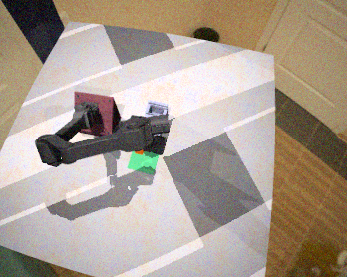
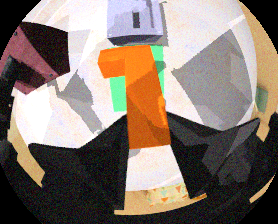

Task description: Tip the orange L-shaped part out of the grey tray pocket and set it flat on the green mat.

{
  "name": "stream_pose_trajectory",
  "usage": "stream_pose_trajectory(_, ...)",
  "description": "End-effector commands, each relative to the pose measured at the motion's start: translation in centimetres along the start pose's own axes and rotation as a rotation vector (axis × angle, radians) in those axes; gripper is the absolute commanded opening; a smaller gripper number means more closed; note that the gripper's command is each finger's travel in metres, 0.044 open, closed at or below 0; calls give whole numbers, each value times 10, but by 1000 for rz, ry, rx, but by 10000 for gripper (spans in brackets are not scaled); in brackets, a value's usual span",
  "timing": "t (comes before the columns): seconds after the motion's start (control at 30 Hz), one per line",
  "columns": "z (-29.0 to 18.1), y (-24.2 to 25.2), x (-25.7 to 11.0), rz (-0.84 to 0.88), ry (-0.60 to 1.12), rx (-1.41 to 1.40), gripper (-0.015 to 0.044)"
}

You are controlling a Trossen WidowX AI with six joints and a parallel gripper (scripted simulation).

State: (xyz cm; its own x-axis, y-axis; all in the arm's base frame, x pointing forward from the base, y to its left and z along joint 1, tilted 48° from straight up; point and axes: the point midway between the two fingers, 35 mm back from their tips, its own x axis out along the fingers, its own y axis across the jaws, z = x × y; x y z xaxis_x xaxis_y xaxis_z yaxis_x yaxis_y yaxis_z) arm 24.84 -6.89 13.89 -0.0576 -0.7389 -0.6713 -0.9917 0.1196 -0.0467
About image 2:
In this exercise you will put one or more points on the orange l-shaped part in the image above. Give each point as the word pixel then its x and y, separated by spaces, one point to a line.
pixel 147 124

